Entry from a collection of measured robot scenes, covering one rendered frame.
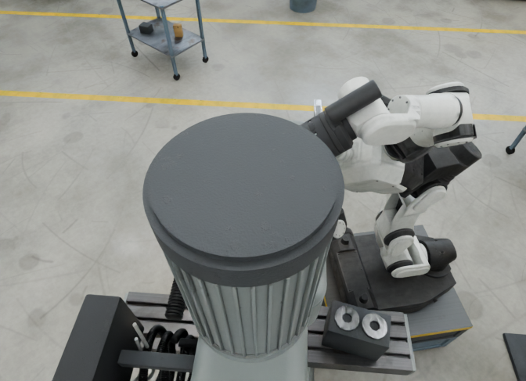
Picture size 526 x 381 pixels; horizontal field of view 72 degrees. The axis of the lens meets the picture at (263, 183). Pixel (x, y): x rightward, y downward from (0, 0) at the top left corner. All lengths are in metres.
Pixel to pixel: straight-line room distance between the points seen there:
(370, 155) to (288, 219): 0.90
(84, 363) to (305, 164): 0.62
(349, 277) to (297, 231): 1.82
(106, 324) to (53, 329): 2.10
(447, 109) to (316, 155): 0.47
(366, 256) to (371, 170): 1.10
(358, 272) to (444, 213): 1.39
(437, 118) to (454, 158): 0.69
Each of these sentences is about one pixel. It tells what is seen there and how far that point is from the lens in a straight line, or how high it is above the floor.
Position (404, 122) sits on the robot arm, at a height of 2.05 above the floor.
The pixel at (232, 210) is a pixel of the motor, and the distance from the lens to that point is 0.33.
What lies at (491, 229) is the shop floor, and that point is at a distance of 3.45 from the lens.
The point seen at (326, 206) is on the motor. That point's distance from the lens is 0.34.
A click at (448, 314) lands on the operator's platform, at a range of 2.45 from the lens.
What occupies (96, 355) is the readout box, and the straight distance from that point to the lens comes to 0.84.
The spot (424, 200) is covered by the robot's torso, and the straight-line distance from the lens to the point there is 1.54.
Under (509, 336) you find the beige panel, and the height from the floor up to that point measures 0.03.
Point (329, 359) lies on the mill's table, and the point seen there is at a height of 0.94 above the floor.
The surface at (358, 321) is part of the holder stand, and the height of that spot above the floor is 1.14.
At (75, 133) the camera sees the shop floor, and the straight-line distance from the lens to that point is 4.09.
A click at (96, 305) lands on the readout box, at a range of 0.88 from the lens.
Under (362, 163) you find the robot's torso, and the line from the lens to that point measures 1.22.
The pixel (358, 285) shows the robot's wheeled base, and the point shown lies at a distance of 2.13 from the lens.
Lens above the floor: 2.48
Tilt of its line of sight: 51 degrees down
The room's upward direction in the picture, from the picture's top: straight up
